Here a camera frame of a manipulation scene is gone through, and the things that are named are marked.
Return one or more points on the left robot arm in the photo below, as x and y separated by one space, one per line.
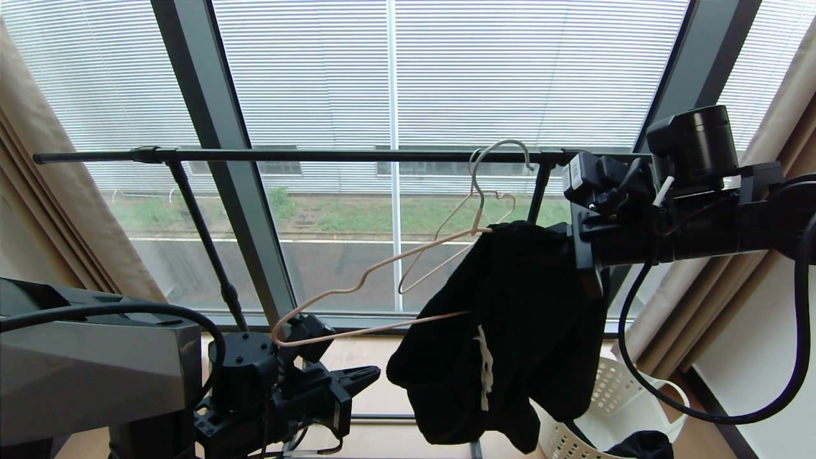
95 363

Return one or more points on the black shorts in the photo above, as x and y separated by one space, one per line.
529 319

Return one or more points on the black clothes rack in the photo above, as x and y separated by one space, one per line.
287 155

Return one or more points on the beige curtain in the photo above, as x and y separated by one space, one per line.
669 344
64 210

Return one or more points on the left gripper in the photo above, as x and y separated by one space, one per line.
312 411

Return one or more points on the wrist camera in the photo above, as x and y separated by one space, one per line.
586 175
312 331

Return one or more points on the white laundry basket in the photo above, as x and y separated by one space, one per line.
615 389

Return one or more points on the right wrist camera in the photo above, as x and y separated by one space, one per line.
586 175

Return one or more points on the black garment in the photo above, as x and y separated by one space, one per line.
644 446

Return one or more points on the window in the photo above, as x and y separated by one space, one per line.
191 64

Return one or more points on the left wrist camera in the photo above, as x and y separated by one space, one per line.
312 331

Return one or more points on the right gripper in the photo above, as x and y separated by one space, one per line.
669 239

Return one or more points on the pink clothes hanger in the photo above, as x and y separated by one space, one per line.
433 271
382 327

